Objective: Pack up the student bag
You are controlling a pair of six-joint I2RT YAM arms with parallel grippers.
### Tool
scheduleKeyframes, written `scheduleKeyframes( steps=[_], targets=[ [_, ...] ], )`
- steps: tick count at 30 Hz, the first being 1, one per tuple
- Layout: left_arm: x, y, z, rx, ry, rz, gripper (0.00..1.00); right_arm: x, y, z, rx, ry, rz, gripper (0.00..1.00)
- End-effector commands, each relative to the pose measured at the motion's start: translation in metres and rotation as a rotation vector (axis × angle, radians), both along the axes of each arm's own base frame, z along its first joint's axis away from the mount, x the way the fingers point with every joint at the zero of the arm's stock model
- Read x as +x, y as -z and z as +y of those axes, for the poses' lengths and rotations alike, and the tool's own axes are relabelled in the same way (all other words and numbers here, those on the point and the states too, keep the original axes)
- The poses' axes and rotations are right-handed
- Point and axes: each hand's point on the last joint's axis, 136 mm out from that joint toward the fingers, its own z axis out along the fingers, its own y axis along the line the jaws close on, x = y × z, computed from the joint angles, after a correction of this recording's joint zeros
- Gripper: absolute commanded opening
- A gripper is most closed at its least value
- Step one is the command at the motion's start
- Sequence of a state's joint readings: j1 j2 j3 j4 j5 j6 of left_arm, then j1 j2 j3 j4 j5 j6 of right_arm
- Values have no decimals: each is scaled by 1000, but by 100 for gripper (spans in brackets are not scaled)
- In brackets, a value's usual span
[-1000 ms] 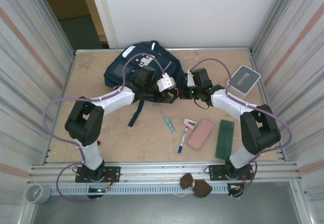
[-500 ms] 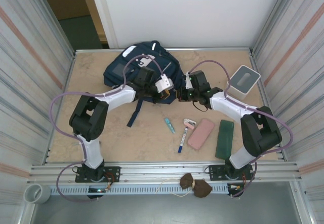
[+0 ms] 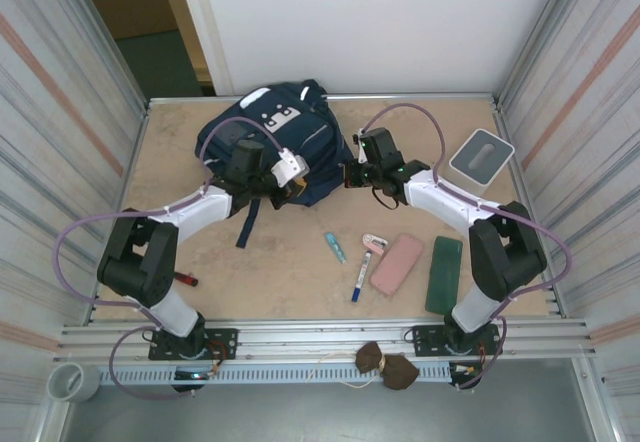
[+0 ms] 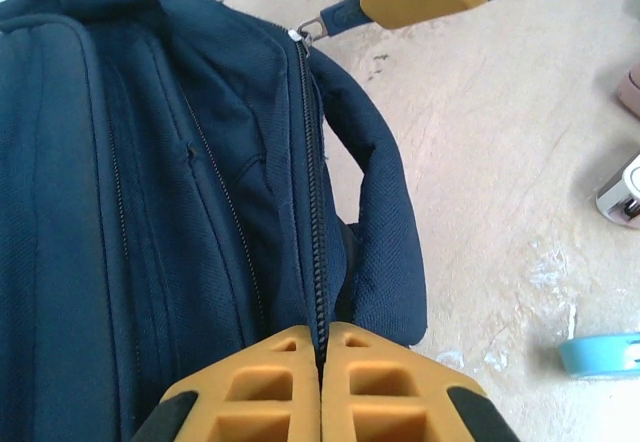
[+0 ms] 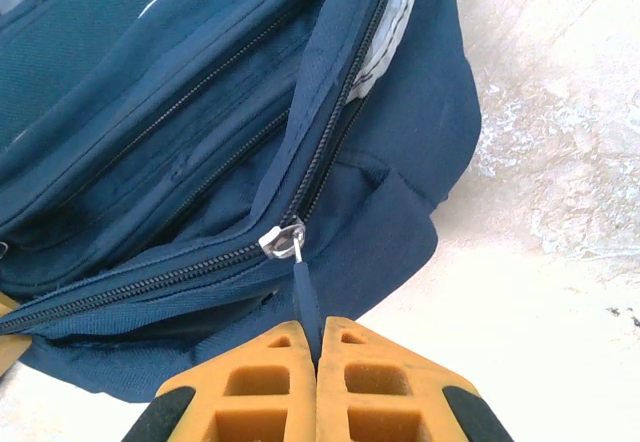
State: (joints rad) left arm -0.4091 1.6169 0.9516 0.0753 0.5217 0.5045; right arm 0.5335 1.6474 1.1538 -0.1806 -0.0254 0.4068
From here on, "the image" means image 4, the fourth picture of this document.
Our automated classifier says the pink pencil case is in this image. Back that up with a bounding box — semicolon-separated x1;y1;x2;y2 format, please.
614;59;640;119

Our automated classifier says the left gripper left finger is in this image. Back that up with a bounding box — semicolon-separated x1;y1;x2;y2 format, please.
132;324;321;442

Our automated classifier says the navy blue backpack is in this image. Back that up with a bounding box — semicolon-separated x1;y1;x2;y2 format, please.
0;0;430;442

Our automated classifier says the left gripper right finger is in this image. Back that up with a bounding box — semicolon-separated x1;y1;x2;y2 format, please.
322;321;514;442

